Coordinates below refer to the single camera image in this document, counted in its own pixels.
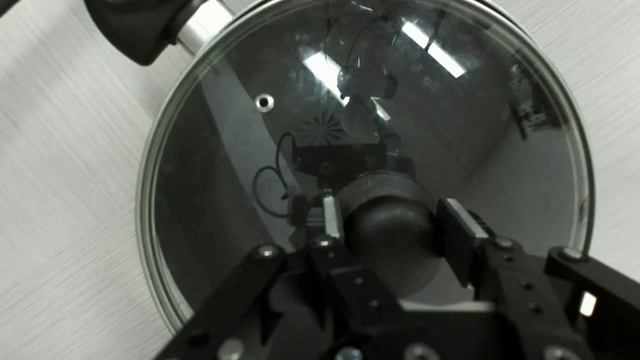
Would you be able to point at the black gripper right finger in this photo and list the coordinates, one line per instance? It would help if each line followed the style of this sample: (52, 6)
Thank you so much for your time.
(467, 244)

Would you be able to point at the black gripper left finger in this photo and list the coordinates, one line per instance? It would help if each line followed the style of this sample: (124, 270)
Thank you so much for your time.
(317, 220)

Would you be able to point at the glass pot lid black knob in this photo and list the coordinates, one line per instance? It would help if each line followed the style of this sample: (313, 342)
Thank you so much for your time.
(373, 101)

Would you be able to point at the black cooking pot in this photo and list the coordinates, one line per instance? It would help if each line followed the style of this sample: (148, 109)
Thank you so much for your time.
(144, 29)

